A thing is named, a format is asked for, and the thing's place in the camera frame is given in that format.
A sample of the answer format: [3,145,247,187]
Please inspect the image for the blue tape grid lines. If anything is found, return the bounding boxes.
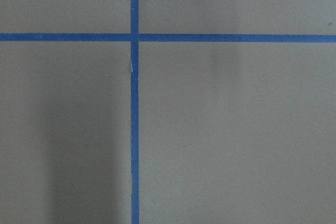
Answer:
[1,0,335,223]

